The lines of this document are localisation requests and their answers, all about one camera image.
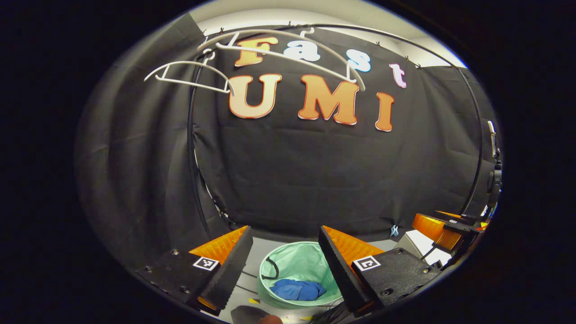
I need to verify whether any blue knit shirt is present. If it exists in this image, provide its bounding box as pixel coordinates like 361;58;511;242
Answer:
270;278;327;301

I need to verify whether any black clothes rack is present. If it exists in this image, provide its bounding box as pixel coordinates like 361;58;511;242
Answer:
187;22;484;239

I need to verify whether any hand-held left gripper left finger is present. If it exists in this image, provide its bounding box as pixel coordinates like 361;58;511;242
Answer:
135;225;254;316

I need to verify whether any green laundry hamper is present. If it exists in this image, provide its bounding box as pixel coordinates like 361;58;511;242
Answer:
257;241;345;310

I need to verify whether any white box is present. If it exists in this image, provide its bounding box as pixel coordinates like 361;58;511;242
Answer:
396;229;453;267

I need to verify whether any white plastic hanger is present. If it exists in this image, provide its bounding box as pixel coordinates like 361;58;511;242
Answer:
198;28;366;91
144;61;235;96

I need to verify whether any black backdrop cloth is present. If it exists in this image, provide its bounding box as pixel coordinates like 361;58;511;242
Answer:
74;13;500;275

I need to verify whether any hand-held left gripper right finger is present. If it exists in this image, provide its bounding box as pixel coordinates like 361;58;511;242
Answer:
318;225;444;318

